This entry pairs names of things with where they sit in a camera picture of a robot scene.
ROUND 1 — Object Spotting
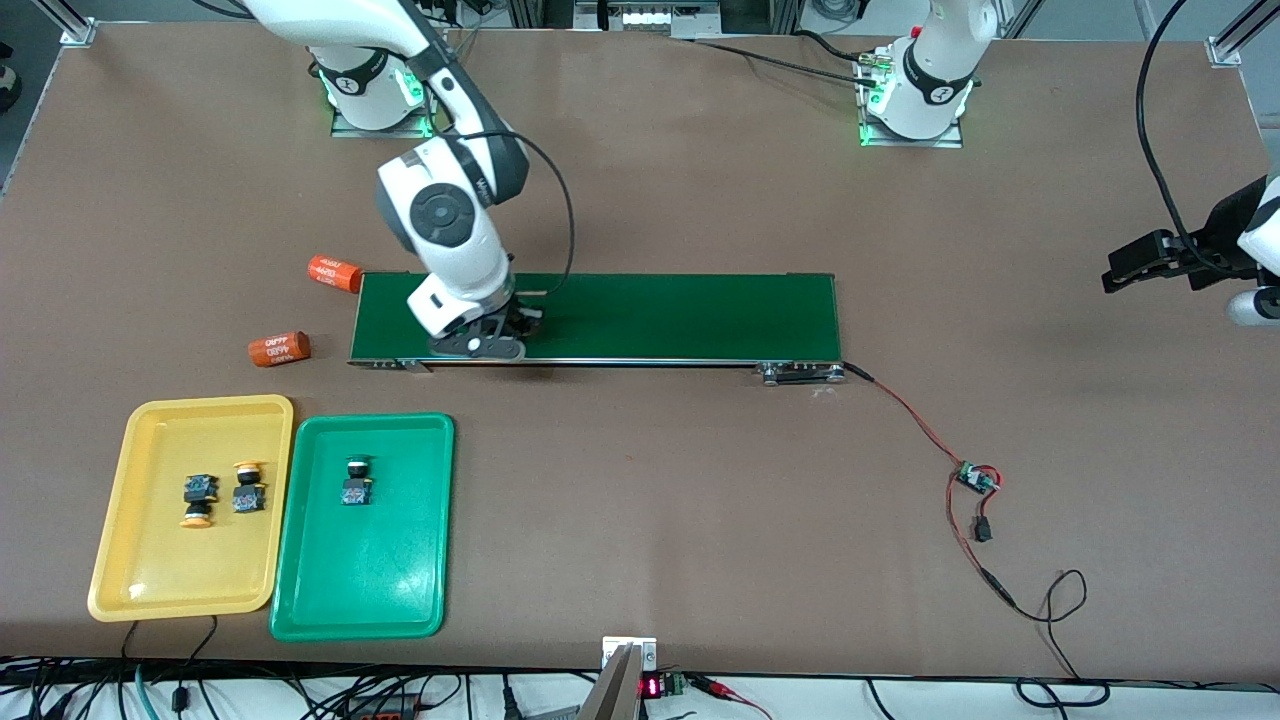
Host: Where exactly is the orange 4680 battery cylinder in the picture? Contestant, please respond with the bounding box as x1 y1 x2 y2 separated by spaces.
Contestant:
247 331 312 369
307 254 364 295

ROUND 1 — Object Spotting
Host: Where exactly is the yellow cap push button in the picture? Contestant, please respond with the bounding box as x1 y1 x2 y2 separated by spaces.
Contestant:
180 471 220 530
231 459 269 516

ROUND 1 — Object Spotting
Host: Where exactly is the green belt conveyor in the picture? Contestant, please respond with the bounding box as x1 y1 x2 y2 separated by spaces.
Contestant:
347 270 847 387

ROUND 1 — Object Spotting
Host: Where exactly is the green plastic tray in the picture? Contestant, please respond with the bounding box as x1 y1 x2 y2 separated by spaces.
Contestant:
268 412 457 642

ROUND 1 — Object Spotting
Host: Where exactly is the grey lit control box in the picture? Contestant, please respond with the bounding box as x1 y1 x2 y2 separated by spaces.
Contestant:
573 0 723 39

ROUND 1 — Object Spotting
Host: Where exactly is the yellow plastic tray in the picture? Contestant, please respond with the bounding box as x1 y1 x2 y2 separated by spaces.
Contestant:
87 394 295 623

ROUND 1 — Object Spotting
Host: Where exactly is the red clip lead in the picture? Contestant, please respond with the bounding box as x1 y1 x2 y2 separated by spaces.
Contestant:
690 675 773 720

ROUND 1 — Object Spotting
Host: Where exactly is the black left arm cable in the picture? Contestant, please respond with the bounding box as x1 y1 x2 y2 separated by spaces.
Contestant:
1135 0 1241 281

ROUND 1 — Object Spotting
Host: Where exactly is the aluminium frame profile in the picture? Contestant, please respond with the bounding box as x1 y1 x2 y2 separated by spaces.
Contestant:
35 0 98 47
1208 0 1280 68

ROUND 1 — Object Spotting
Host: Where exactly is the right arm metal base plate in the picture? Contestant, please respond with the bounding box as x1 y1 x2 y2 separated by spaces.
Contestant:
330 30 446 139

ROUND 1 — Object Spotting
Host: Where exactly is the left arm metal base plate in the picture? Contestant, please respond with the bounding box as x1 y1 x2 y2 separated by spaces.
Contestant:
858 48 967 150

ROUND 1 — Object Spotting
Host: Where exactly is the red black conveyor wire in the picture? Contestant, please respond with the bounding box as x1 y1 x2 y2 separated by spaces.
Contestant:
840 360 969 473

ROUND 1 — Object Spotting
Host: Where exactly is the black inline switch with leads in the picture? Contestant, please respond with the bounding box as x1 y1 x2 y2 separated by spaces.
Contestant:
973 466 1005 544

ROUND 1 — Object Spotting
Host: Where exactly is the black power cable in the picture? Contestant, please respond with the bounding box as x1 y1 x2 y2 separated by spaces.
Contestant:
1010 568 1111 709

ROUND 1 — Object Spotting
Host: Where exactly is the red black wire with connector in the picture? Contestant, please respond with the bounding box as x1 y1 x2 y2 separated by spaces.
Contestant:
945 470 1019 609

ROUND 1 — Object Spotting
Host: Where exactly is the black base supply cable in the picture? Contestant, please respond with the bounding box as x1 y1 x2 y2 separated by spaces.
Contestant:
690 35 881 89

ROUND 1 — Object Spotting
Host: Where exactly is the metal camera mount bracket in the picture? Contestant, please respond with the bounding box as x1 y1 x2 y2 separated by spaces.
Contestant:
578 636 659 720

